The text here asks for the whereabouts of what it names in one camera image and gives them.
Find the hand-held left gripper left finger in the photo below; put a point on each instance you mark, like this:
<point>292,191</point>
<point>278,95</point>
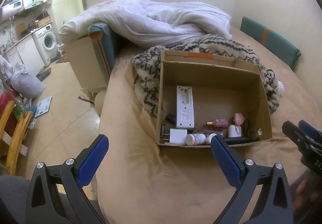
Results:
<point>91,158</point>

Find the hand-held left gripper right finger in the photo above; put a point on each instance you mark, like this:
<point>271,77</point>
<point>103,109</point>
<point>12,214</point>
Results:
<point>225,161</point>

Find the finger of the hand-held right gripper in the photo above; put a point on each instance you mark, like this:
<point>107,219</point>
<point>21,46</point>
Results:
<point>310,131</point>
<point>294,133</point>

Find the long black device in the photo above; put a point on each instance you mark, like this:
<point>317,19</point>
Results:
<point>236,140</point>

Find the small white bottle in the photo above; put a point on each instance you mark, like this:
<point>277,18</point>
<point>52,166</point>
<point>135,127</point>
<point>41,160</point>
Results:
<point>210,139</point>

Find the white pink plastic case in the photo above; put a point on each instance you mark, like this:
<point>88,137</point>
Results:
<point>234,131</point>

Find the white pill bottle red label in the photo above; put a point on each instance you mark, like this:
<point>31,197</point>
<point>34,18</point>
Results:
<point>195,139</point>

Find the pink perfume bottle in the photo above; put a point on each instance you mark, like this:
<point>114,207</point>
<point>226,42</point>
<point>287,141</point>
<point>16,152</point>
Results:
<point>219,122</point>

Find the pink hair claw clip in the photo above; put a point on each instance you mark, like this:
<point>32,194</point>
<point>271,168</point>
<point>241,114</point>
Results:
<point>201,129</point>

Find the pink shell shaped case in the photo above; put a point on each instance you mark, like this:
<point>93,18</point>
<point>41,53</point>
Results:
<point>239,118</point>

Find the white charger plug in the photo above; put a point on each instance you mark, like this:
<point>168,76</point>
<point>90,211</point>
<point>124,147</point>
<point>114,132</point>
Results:
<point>178,136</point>

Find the cardboard box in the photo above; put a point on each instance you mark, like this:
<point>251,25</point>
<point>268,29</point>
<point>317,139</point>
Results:
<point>218,95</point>

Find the white remote control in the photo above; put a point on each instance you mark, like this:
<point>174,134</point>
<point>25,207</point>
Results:
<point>185,108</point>

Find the black lighter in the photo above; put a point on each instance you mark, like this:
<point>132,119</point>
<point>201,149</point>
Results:
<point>171,118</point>

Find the person's right hand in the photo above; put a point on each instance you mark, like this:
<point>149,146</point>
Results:
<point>303,193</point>

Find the white fluffy pompom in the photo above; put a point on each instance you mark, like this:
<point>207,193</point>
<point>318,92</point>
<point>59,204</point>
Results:
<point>280,87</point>

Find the beige round bed leg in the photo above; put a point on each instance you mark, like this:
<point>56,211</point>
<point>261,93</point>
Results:
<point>100,102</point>

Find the bathroom scale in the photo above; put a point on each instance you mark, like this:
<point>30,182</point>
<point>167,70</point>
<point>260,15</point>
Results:
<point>42,107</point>

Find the yellow wooden chair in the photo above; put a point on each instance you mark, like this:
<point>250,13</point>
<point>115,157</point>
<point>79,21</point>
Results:
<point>17,136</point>

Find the beige bed footboard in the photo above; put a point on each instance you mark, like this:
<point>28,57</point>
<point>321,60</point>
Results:
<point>85,68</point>

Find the teal cushion with orange stripe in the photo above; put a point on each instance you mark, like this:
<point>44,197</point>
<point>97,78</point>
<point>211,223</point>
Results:
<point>276,40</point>

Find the black cream patterned blanket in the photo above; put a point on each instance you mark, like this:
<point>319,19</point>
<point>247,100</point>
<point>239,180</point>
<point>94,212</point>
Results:
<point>146,80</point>

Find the dark floor tray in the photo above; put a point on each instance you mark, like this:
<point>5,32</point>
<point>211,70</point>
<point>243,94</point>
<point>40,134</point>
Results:
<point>44,73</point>

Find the red cloth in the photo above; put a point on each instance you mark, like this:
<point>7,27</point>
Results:
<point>6,105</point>

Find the grey stuffed bag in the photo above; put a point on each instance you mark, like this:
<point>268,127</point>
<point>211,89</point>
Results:
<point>26,81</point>

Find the worn teal cushion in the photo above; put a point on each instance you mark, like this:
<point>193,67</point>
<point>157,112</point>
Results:
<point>105,45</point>

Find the white kitchen base cabinet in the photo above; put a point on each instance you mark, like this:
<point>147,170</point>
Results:
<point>27,55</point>

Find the white hanging garment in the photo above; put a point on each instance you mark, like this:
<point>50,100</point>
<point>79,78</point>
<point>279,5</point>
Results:
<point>5,70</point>

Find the white washing machine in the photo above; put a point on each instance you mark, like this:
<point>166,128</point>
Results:
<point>47,42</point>

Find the white duvet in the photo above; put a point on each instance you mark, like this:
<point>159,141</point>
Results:
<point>151,17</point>

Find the white water heater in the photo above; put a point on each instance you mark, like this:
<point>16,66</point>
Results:
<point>11,9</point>

